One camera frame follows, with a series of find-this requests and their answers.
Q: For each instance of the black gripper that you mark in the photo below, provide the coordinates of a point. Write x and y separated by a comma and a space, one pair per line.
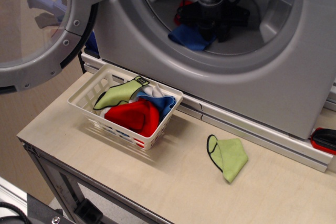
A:
224, 15

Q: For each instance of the blue cloth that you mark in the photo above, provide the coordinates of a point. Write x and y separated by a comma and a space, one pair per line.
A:
163, 104
190, 37

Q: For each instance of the red cloth with black trim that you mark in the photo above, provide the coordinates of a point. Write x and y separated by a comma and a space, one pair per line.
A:
184, 14

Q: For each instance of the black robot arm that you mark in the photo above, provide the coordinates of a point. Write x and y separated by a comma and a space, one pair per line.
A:
213, 17

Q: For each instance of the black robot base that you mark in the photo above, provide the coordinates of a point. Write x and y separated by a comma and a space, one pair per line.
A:
29, 210

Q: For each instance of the grey toy washing machine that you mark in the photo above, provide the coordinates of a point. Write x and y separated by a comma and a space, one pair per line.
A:
278, 70

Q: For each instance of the white plastic laundry basket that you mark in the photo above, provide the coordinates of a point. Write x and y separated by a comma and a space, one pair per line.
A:
85, 98

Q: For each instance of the white cloth in basket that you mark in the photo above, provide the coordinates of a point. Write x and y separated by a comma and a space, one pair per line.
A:
153, 91

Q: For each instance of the blue cloth in basket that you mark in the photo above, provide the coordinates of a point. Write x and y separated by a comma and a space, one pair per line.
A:
163, 104

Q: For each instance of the red cloth in basket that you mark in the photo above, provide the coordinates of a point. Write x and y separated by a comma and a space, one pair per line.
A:
141, 117

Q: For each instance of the green cloth in basket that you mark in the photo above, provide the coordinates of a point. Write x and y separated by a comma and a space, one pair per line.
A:
120, 94

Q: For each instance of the green cloth on table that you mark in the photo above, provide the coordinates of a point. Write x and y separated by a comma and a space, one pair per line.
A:
228, 156

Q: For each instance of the red and black tool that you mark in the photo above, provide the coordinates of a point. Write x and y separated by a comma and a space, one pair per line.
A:
324, 140

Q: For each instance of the blue clamp behind door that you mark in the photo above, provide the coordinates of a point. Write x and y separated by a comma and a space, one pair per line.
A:
53, 15

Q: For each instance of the grey round washer door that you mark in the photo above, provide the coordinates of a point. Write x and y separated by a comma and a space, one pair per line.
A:
31, 56

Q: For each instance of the white aluminium base rail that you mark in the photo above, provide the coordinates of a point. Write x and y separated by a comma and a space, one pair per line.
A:
285, 144

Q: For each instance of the grey metal table frame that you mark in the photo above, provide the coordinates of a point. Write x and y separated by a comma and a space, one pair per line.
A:
65, 183

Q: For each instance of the black bracket under table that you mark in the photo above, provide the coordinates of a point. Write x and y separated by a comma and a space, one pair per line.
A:
88, 212

